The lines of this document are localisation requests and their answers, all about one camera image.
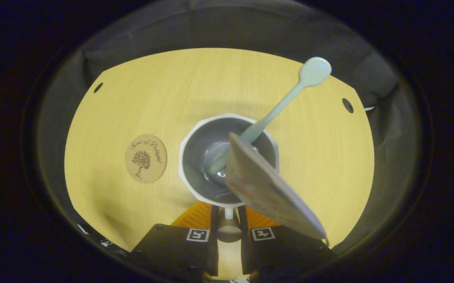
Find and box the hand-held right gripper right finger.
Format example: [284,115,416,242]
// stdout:
[238,205,336,281]

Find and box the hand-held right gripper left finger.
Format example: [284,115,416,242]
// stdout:
[129,202,220,281]

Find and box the white toothpaste tube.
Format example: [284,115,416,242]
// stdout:
[225,132,329,246]

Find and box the white cup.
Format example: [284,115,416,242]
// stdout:
[178,113,280,243]

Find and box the round cork coaster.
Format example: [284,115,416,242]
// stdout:
[124,134,168,184]

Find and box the pale green toothbrush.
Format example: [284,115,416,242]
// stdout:
[207,57,332,176]

